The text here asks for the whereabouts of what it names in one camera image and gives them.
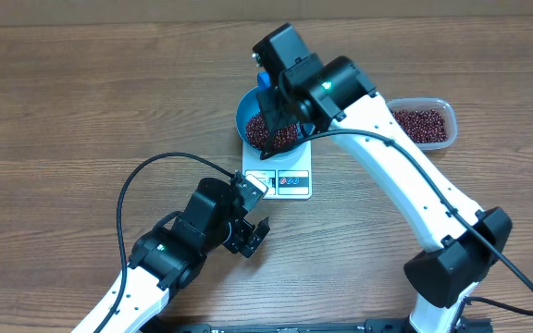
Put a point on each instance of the white digital kitchen scale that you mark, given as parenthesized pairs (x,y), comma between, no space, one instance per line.
(288,176)

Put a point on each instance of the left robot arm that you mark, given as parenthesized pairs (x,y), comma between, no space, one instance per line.
(168,258)

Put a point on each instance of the clear plastic container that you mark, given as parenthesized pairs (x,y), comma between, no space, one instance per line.
(427,103)

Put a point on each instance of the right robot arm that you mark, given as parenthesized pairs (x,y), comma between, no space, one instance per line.
(460,241)

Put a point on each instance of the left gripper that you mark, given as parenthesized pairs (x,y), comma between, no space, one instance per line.
(239,238)

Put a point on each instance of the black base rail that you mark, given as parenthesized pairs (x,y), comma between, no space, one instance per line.
(156,325)

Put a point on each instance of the red beans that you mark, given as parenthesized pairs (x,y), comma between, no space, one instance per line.
(426,126)

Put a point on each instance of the blue plastic measuring scoop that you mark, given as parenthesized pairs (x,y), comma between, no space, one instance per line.
(263,80)

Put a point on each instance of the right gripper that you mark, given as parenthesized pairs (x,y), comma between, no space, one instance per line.
(281,117)

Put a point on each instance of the blue metal bowl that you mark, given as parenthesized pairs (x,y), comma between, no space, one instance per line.
(252,127)

